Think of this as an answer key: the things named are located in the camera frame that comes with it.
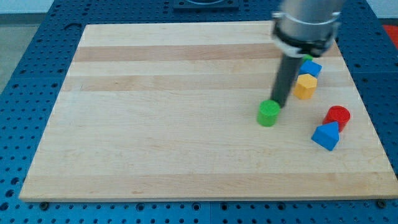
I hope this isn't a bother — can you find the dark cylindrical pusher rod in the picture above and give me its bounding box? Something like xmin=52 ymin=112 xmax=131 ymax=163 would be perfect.
xmin=271 ymin=54 xmax=302 ymax=108

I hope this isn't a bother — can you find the red wooden cylinder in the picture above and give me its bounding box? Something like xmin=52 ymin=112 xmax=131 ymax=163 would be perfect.
xmin=322 ymin=105 xmax=351 ymax=133

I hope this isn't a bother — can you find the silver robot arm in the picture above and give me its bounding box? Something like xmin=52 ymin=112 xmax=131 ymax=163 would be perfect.
xmin=271 ymin=0 xmax=345 ymax=108

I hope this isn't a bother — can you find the small green block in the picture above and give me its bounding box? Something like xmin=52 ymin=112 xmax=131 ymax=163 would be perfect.
xmin=302 ymin=54 xmax=313 ymax=63

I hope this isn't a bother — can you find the blue cube block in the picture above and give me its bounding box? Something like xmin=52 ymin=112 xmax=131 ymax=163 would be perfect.
xmin=298 ymin=60 xmax=322 ymax=78

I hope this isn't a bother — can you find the yellow hexagonal block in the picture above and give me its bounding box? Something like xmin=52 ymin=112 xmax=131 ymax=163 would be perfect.
xmin=293 ymin=74 xmax=318 ymax=100

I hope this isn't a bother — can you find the green wooden cylinder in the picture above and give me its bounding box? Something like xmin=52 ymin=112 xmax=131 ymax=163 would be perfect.
xmin=257 ymin=100 xmax=280 ymax=127

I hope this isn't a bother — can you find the blue triangular prism block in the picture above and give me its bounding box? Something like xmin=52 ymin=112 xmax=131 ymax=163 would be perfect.
xmin=311 ymin=121 xmax=340 ymax=151

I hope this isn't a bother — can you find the wooden board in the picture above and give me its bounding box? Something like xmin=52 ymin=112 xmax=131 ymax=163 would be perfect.
xmin=19 ymin=21 xmax=397 ymax=202

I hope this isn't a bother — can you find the blue perforated table plate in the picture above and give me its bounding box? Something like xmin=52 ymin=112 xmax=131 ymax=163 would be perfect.
xmin=1 ymin=0 xmax=397 ymax=223

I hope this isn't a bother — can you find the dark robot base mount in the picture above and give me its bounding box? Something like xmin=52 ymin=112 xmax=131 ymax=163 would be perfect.
xmin=172 ymin=0 xmax=239 ymax=9

